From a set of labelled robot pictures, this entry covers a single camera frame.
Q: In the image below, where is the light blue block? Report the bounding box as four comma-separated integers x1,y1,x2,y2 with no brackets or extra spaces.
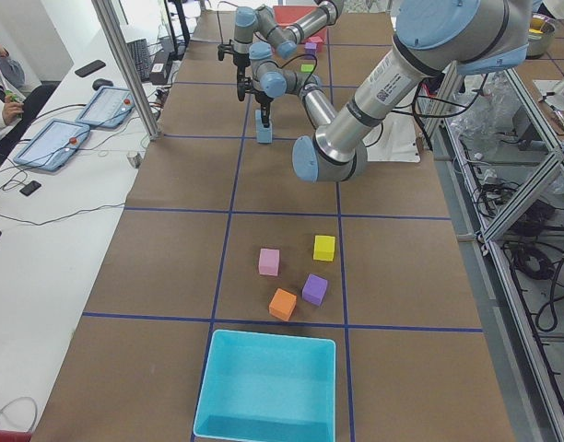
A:
256,127,273,145
255,110,272,128

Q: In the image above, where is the cyan plastic bin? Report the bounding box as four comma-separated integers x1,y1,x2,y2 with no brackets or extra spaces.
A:
193,330,336,441

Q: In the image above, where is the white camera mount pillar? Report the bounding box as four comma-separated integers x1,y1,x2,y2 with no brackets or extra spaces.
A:
363,113,420,163

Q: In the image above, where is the yellow block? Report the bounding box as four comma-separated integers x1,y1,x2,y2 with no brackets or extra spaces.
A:
313,235,335,262

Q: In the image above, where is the black computer mouse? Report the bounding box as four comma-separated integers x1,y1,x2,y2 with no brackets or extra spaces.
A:
92,78,113,91

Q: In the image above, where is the right teach pendant tablet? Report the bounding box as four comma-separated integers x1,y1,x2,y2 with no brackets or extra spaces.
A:
76,86,135,129

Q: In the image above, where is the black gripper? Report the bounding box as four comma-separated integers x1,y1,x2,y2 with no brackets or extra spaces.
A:
254,91,272,127
232,52,249,82

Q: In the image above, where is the purple block left side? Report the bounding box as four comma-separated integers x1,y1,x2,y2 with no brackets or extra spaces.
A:
301,273,328,307

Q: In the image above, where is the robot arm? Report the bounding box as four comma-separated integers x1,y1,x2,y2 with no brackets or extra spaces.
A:
218,0,345,81
233,1,535,182

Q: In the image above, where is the pink plastic bin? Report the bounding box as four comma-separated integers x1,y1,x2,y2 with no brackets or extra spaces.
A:
273,6,327,43

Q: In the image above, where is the black keyboard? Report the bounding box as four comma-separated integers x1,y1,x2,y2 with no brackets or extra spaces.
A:
126,39,152,82

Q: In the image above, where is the small metal weight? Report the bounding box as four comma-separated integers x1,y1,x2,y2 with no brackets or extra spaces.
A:
126,152,142,169

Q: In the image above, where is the teach pendant tablet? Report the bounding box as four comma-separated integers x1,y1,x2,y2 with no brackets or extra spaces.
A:
76,86,135,129
13,119,90,172

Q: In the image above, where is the purple block right side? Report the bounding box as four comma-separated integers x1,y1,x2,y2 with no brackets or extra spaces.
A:
304,41,317,56

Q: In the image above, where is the light pink block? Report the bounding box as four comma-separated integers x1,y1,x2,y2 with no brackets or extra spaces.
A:
258,248,280,276

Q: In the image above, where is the aluminium frame post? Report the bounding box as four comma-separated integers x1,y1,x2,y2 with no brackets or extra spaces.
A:
91,0,159,141

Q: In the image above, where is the left teach pendant tablet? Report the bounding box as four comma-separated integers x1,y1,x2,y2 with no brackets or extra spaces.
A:
13,119,90,172

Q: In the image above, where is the orange block left side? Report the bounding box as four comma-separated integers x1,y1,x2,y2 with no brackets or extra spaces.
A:
268,288,297,321

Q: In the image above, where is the person at desk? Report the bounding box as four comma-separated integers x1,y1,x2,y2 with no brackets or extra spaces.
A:
0,43,57,165

